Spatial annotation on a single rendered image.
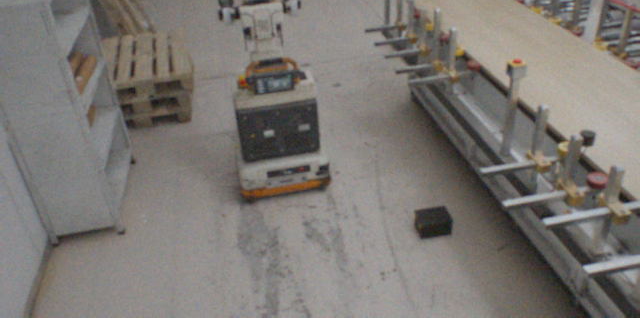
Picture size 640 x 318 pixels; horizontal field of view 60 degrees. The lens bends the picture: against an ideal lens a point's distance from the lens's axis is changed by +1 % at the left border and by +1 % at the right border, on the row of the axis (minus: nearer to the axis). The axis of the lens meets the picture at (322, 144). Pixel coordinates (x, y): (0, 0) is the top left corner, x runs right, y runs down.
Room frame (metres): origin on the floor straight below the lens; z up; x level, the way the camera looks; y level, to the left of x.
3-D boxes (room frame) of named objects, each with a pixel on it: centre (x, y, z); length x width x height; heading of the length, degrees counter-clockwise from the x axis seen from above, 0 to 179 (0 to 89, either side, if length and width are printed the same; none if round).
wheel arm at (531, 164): (2.08, -0.92, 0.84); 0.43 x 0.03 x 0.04; 99
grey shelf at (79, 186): (3.23, 1.63, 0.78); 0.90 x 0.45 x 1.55; 9
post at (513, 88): (2.38, -0.94, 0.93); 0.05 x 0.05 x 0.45; 9
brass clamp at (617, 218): (1.61, -1.07, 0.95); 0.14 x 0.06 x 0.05; 9
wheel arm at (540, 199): (1.83, -0.94, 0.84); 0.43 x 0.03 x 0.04; 99
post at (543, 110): (2.13, -0.98, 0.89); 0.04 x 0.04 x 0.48; 9
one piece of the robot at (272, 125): (3.31, 0.30, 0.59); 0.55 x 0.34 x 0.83; 99
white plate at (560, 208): (1.90, -1.00, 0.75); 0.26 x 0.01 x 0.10; 9
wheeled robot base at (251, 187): (3.40, 0.31, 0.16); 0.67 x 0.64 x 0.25; 9
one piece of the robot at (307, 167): (3.08, 0.24, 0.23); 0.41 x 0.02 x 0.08; 99
